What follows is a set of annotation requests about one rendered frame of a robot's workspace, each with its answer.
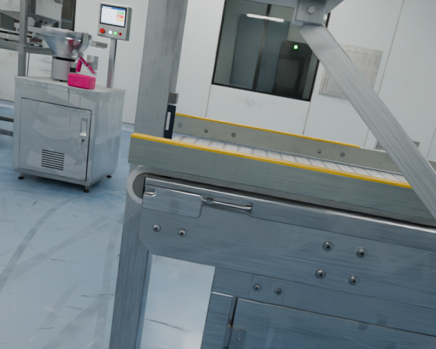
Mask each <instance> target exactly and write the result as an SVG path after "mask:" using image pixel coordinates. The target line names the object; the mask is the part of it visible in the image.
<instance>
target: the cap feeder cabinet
mask: <svg viewBox="0 0 436 349"><path fill-rule="evenodd" d="M14 79H15V103H14V125H13V147H12V167H13V168H15V172H20V176H19V177H18V179H24V177H23V176H22V174H23V173H25V174H29V175H35V176H39V177H46V178H49V179H56V180H60V181H66V182H70V183H74V184H80V185H84V186H85V188H86V189H84V190H83V192H84V193H88V192H89V190H88V189H87V188H88V186H91V185H93V184H94V183H95V182H97V181H99V180H101V179H102V178H104V177H106V176H107V178H111V175H110V173H112V172H113V171H115V170H116V168H117V167H118V154H119V147H120V134H121V127H122V115H123V107H124V101H125V92H126V90H125V89H118V88H113V89H110V88H107V87H106V86H102V85H98V84H96V87H95V89H81V88H77V87H70V86H68V81H66V80H63V81H62V82H58V81H57V80H56V79H53V78H52V77H27V76H14Z"/></svg>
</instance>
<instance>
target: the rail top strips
mask: <svg viewBox="0 0 436 349"><path fill-rule="evenodd" d="M175 115H178V116H185V117H190V118H197V119H201V120H209V121H212V122H217V123H224V124H228V125H235V126H240V127H247V128H251V129H258V130H262V131H267V132H274V133H278V134H285V135H289V136H297V137H300V138H307V139H312V140H316V141H323V142H328V143H335V144H339V145H346V146H350V147H357V148H361V147H360V146H359V145H354V144H349V143H342V142H338V141H331V140H327V139H322V138H315V137H311V136H304V135H299V134H292V133H288V132H281V131H277V130H272V129H265V128H261V127H254V126H250V125H243V124H239V123H232V122H227V121H222V120H215V119H211V118H204V117H200V116H193V115H189V114H182V113H175ZM131 137H134V138H141V139H145V140H149V141H156V142H160V143H167V144H171V145H178V146H183V147H189V148H194V149H198V150H205V151H209V152H216V153H220V154H227V155H231V156H238V157H243V158H247V159H254V160H258V161H265V162H269V163H276V164H280V165H287V166H291V167H296V168H303V169H307V170H314V171H318V172H325V173H329V174H333V175H340V176H344V177H351V178H356V179H363V180H367V181H374V182H378V183H383V184H390V185H393V186H401V187H405V188H412V187H411V185H410V184H409V183H406V182H402V181H395V180H391V179H384V178H380V177H373V176H368V175H364V174H357V173H353V172H346V171H342V170H335V169H331V168H324V167H320V166H315V165H308V164H304V163H297V162H292V161H285V160H282V159H274V158H271V157H266V156H259V155H255V154H248V153H243V152H237V151H232V150H225V149H221V148H217V147H210V146H206V145H199V144H195V143H188V142H183V141H176V140H172V139H168V138H161V137H157V136H150V135H146V134H139V133H133V134H131ZM412 189H413V188H412Z"/></svg>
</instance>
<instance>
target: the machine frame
mask: <svg viewBox="0 0 436 349"><path fill-rule="evenodd" d="M187 7H188V0H149V2H148V9H147V20H146V27H145V38H144V44H143V56H142V62H141V69H140V81H139V88H138V99H137V106H136V117H135V123H134V133H139V134H146V135H150V136H157V137H161V138H163V137H164V131H165V122H166V116H167V106H168V105H174V104H171V103H169V99H170V93H172V92H174V93H176V83H177V78H178V72H179V62H180V57H181V48H182V42H183V33H184V28H185V18H186V12H187ZM141 213H142V204H139V203H138V202H136V201H135V200H133V199H132V198H131V196H130V195H129V193H128V191H127V196H126V202H125V214H124V220H123V227H122V239H121V245H120V257H119V263H118V275H117V281H116V293H115V299H114V306H113V318H112V324H111V336H110V342H109V349H140V343H141V337H142V332H143V323H144V318H145V308H146V302H147V293H148V287H149V278H150V273H151V267H152V258H153V254H151V253H150V252H149V251H148V249H147V248H146V247H145V245H144V244H143V243H142V242H141V240H140V239H139V238H138V235H139V229H140V219H141Z"/></svg>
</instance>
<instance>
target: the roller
mask: <svg viewBox="0 0 436 349"><path fill-rule="evenodd" d="M148 175H154V176H158V177H165V178H169V179H170V178H171V177H167V176H163V175H159V174H152V173H148V172H144V173H141V174H139V175H138V176H136V178H135V180H134V181H133V184H132V188H133V191H134V194H135V195H136V196H137V197H138V198H140V199H143V194H144V192H145V178H146V177H147V176H148Z"/></svg>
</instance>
